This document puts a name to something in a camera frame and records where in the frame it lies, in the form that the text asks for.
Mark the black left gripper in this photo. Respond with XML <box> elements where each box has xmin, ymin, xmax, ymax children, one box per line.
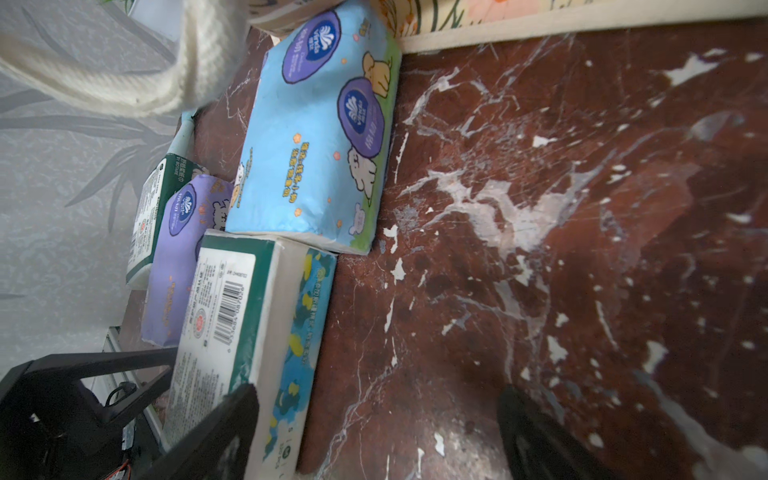
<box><xmin>1</xmin><ymin>347</ymin><xmax>177</xmax><ymax>479</ymax></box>

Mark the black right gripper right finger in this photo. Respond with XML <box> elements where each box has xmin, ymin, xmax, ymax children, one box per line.
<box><xmin>497</xmin><ymin>385</ymin><xmax>618</xmax><ymax>480</ymax></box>

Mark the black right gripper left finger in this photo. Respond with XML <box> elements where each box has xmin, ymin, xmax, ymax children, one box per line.
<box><xmin>143</xmin><ymin>384</ymin><xmax>260</xmax><ymax>480</ymax></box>

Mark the purple tissue pack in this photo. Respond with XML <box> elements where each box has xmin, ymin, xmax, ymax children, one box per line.
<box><xmin>141</xmin><ymin>174</ymin><xmax>234</xmax><ymax>347</ymax></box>

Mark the light blue cartoon tissue pack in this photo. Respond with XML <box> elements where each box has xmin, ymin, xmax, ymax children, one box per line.
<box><xmin>226</xmin><ymin>1</ymin><xmax>402</xmax><ymax>255</ymax></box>

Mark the cream floral canvas tote bag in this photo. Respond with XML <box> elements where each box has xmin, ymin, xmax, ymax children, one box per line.
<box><xmin>1</xmin><ymin>1</ymin><xmax>767</xmax><ymax>118</ymax></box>

